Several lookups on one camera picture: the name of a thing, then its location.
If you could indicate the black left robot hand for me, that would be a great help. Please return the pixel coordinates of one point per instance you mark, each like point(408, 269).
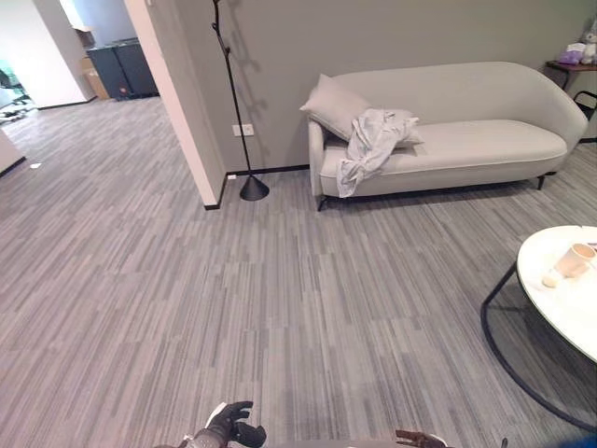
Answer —
point(231, 419)

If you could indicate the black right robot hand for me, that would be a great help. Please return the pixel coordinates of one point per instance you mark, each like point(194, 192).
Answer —
point(417, 438)

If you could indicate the light grey sofa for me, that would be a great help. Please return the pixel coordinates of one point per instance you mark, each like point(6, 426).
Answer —
point(448, 135)

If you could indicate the black coat rack stand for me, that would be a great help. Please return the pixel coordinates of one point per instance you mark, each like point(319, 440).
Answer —
point(235, 98)

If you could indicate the round white coffee table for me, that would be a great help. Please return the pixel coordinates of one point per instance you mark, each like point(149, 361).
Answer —
point(555, 298)

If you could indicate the small cream round object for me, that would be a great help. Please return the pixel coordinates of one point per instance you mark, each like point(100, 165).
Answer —
point(550, 279)

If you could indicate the beige paper cup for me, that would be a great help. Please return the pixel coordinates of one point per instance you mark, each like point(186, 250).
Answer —
point(576, 260)

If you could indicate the white crumpled garment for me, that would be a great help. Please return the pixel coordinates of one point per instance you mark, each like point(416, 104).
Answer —
point(368, 147)

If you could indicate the light grey cushion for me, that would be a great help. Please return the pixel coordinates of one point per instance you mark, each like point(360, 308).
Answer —
point(333, 106)

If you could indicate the dark grey cabinet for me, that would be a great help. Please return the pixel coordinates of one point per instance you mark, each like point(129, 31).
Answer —
point(123, 69)

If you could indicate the brown cardboard box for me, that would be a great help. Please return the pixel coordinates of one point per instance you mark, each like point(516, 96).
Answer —
point(93, 79)

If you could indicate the dark wooden side table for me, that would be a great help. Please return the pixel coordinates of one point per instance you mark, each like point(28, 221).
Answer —
point(566, 72)

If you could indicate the purple tissue pack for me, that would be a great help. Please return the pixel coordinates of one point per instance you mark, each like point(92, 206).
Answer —
point(571, 53)

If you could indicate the grey plush toy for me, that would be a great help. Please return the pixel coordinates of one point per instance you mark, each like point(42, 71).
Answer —
point(590, 39)

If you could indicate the white wall socket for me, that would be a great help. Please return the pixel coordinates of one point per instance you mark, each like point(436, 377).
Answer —
point(243, 129)

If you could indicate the black chair frame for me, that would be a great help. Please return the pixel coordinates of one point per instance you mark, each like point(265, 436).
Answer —
point(585, 100)

